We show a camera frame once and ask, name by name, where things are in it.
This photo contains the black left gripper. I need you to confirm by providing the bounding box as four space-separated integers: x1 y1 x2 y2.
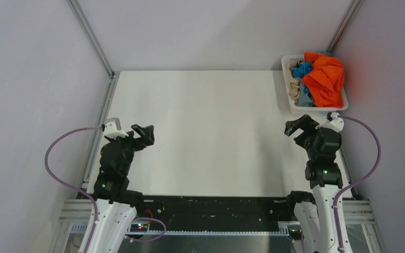
108 123 154 174

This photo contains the orange t shirt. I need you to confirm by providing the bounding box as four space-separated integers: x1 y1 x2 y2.
302 52 345 108

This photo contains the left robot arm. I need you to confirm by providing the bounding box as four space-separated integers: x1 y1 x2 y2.
79 120 155 252

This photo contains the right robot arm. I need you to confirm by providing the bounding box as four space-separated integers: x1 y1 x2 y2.
284 113 353 252

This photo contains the white plastic laundry basket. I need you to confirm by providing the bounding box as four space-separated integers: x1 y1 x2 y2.
281 54 349 115

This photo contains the beige t shirt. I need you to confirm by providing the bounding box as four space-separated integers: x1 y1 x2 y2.
288 77 301 104

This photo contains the blue t shirt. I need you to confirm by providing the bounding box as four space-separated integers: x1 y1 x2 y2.
289 62 313 79

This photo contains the left controller board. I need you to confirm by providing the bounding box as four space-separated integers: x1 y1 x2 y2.
128 223 150 234

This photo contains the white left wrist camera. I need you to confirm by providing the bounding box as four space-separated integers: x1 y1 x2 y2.
102 118 129 140

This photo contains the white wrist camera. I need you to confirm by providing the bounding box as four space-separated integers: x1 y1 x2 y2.
316 112 344 133
102 118 129 140

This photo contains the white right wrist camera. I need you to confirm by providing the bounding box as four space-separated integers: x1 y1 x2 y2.
316 112 344 133

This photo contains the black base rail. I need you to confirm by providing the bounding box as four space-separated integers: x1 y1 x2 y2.
76 190 359 233

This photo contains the aluminium base frame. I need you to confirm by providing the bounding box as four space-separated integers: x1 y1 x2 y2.
49 199 388 253

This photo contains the right aluminium frame post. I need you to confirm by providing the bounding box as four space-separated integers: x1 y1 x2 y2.
327 0 363 53

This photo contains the aluminium frame post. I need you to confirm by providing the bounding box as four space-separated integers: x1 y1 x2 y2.
66 0 115 79
327 0 363 53

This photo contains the left aluminium frame post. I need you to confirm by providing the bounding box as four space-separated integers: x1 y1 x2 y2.
66 0 115 79

